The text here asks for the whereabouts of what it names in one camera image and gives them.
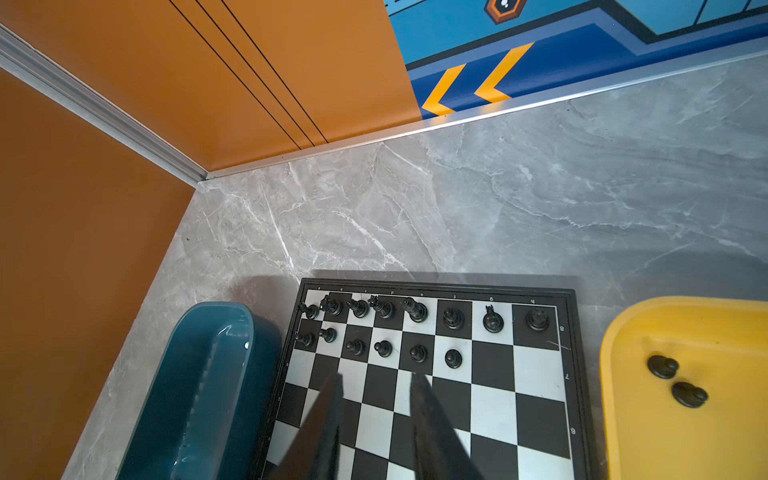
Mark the black pawn in tray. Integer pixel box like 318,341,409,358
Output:
671,382,709,409
409,345,428,364
444,349,463,369
646,354,679,380

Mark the black and white chessboard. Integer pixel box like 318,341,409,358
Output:
254,279,600,479

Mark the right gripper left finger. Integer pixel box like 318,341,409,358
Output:
270,373,343,479

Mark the black chess piece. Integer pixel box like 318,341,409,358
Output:
442,307,465,331

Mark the teal plastic tray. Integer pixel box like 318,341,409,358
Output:
117,302,282,479

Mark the black pawn on board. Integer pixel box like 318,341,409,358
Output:
374,340,393,358
295,332,315,349
345,339,366,356

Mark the yellow plastic tray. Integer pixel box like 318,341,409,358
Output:
600,297,767,479

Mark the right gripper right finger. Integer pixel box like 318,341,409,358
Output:
410,373,483,479

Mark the black rook on board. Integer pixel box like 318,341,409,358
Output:
298,303,320,320

